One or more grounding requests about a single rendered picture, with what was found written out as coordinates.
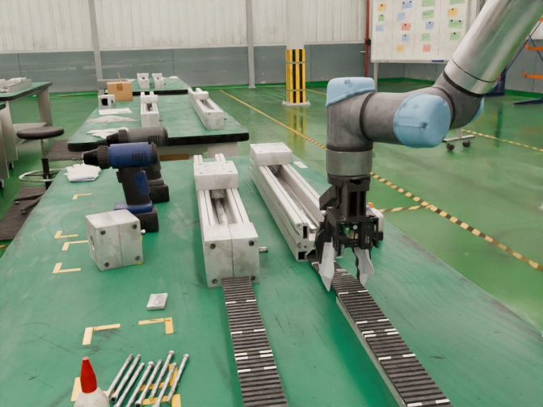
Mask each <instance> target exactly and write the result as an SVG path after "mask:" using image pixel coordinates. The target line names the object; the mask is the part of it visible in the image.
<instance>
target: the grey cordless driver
mask: <svg viewBox="0 0 543 407"><path fill-rule="evenodd" d="M99 142H107V146H110V145H114V144H127V143H140V142H148V145H151V142H153V143H154V144H155V145H156V147H162V145H164V146H167V145H168V132H167V128H165V127H162V128H160V126H159V127H147V128H129V129H128V131H127V130H126V129H121V130H119V131H118V132H115V133H112V134H110V135H107V136H106V140H97V143H99ZM157 156H158V151H157ZM161 168H162V167H161V163H160V160H159V156H158V163H156V166H154V164H150V166H148V167H141V169H142V170H144V171H145V174H146V177H147V180H148V184H149V189H150V193H149V198H150V200H152V204H153V203H161V202H168V201H169V200H170V194H169V187H168V185H167V184H166V181H164V180H163V178H162V175H161V172H160V170H161Z"/></svg>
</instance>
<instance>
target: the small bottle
mask: <svg viewBox="0 0 543 407"><path fill-rule="evenodd" d="M80 383H81V389H82V391H81V392H80V393H79V395H78V398H77V400H76V401H75V403H74V407H110V406H109V400H108V396H107V395H106V394H105V393H104V392H103V391H102V390H101V389H100V388H98V387H97V380H96V375H95V372H94V370H93V367H92V366H91V362H90V360H89V359H88V357H84V358H82V368H81V374H80Z"/></svg>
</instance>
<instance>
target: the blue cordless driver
mask: <svg viewBox="0 0 543 407"><path fill-rule="evenodd" d="M72 161H84V164H85V165H88V166H97V167H99V168H100V169H101V170H105V169H110V167H112V169H113V170H114V169H118V170H117V171H116V177H117V180H118V183H122V187H123V190H124V197H125V200H126V202H119V203H116V204H115V207H114V209H112V210H110V212H112V211H117V210H122V209H127V210H128V211H129V212H131V213H132V214H133V215H134V216H135V217H136V218H137V219H138V220H139V221H140V227H141V230H142V229H144V230H145V232H146V233H147V232H156V231H158V229H159V227H158V209H157V207H156V206H153V204H152V200H150V198H149V193H150V189H149V184H148V180H147V177H146V174H145V171H144V170H142V169H141V167H148V166H150V164H154V166H156V163H158V156H157V147H156V145H155V144H154V143H153V142H151V145H148V142H140V143H127V144H114V145H110V147H108V146H107V145H100V146H99V147H98V148H97V149H93V150H91V151H88V152H85V153H84V154H83V157H75V158H72Z"/></svg>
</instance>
